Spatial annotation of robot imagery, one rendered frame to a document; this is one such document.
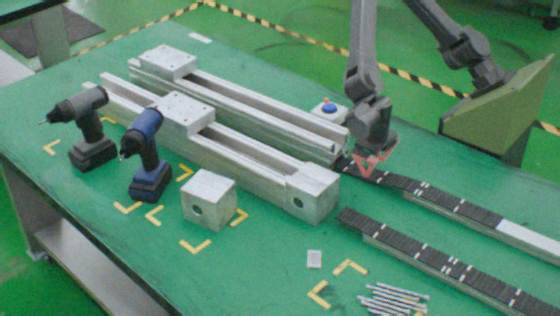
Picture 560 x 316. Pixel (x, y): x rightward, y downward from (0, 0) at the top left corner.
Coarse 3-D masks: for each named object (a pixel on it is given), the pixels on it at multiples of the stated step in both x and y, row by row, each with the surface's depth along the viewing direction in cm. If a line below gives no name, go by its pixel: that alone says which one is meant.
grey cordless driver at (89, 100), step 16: (80, 96) 157; (96, 96) 158; (48, 112) 154; (64, 112) 154; (80, 112) 156; (96, 112) 163; (80, 128) 162; (96, 128) 163; (80, 144) 165; (96, 144) 165; (112, 144) 167; (80, 160) 162; (96, 160) 165
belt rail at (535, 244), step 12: (408, 192) 147; (420, 204) 146; (432, 204) 144; (456, 216) 141; (480, 228) 137; (504, 228) 134; (516, 228) 134; (504, 240) 134; (516, 240) 132; (528, 240) 130; (540, 240) 130; (552, 240) 130; (528, 252) 131; (540, 252) 129; (552, 252) 127
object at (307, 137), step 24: (144, 72) 198; (192, 72) 191; (192, 96) 184; (216, 96) 178; (240, 96) 180; (264, 96) 176; (216, 120) 182; (240, 120) 174; (264, 120) 166; (288, 120) 171; (312, 120) 164; (288, 144) 165; (312, 144) 159; (336, 144) 161
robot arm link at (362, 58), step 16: (352, 0) 155; (368, 0) 152; (352, 16) 152; (368, 16) 150; (352, 32) 149; (368, 32) 147; (352, 48) 147; (368, 48) 145; (352, 64) 144; (368, 64) 142; (352, 80) 142; (352, 96) 143
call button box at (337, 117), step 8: (320, 104) 175; (336, 104) 174; (312, 112) 172; (320, 112) 172; (328, 112) 171; (336, 112) 171; (344, 112) 172; (328, 120) 169; (336, 120) 170; (344, 120) 173
